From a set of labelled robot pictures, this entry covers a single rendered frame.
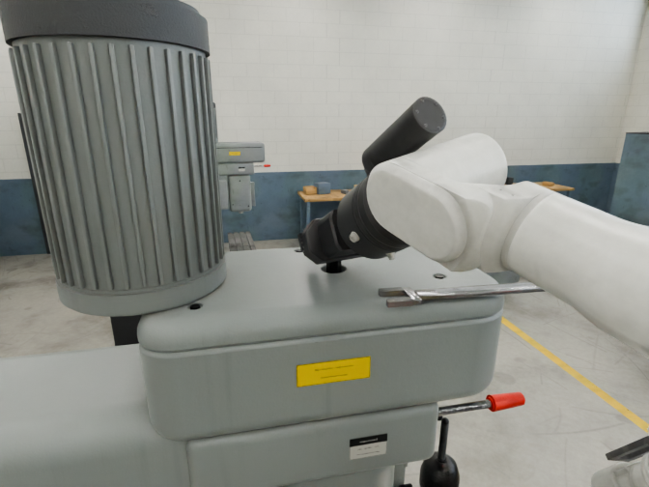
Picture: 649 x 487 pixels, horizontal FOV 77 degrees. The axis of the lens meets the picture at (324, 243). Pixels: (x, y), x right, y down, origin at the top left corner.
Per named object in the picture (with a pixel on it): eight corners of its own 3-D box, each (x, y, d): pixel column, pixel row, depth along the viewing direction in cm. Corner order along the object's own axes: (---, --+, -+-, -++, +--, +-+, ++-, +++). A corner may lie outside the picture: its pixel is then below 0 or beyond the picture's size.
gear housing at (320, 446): (380, 365, 81) (381, 320, 78) (437, 463, 58) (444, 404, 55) (203, 387, 74) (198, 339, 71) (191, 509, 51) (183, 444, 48)
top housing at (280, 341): (426, 312, 80) (432, 235, 76) (511, 398, 56) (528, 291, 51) (175, 339, 71) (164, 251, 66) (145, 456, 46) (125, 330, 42)
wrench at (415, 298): (554, 281, 54) (555, 275, 54) (577, 293, 51) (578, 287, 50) (378, 294, 50) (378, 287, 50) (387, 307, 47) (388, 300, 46)
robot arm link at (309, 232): (307, 284, 51) (349, 265, 41) (292, 212, 53) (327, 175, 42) (390, 269, 57) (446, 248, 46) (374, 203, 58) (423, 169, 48)
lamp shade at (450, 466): (466, 487, 76) (469, 461, 75) (441, 508, 72) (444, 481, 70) (436, 462, 82) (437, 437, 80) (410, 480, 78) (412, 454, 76)
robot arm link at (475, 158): (445, 229, 47) (526, 194, 37) (373, 263, 42) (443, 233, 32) (403, 142, 48) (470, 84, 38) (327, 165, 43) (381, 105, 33)
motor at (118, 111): (227, 253, 65) (211, 31, 56) (225, 308, 46) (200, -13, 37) (90, 262, 61) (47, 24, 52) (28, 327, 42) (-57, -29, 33)
